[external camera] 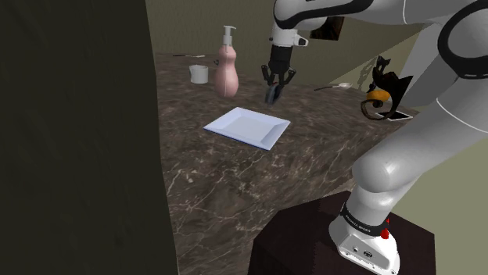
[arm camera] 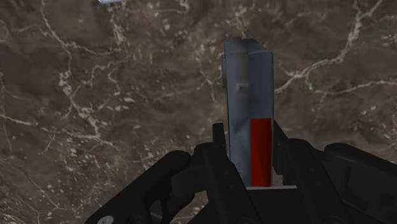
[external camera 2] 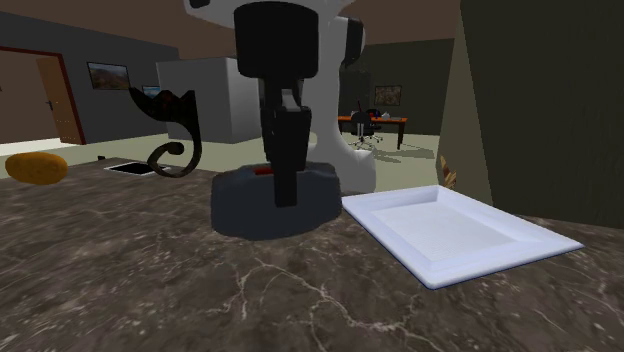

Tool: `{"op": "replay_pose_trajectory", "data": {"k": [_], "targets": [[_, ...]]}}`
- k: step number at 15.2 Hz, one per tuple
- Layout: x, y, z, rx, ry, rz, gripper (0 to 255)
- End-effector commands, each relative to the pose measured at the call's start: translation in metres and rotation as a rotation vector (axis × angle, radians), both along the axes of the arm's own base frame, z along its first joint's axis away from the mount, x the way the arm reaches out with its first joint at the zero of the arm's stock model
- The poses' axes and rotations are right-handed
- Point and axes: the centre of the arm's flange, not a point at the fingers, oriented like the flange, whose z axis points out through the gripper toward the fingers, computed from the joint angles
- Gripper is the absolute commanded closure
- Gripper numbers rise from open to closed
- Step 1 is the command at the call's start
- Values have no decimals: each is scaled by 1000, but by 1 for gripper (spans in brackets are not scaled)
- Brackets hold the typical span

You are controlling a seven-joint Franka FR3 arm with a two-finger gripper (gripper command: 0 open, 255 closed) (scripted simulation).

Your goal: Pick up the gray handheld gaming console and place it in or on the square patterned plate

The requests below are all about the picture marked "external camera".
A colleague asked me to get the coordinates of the pink pump bottle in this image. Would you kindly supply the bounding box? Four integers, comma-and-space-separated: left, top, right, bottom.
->
213, 25, 240, 98

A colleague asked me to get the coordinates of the white square plate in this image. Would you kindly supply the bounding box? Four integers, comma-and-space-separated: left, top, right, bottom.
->
203, 106, 292, 152

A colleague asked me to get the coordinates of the silver spoon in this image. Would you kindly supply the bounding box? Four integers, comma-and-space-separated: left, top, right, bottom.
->
314, 82, 354, 92

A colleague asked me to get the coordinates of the black phone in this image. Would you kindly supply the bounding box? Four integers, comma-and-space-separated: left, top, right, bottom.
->
375, 109, 414, 123

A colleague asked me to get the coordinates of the black and orange figure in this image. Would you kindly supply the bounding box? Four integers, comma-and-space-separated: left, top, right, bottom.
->
360, 55, 414, 122

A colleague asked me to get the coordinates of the dark robot stand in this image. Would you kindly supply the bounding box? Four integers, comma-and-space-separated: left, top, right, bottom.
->
247, 190, 436, 275

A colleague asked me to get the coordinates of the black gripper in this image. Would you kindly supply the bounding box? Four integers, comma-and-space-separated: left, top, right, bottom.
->
260, 45, 297, 88

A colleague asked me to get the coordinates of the dark grey flat object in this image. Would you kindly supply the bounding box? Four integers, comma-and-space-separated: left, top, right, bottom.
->
264, 84, 285, 106

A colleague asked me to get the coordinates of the white cup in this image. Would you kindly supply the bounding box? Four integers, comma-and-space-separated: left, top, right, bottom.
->
188, 64, 210, 85

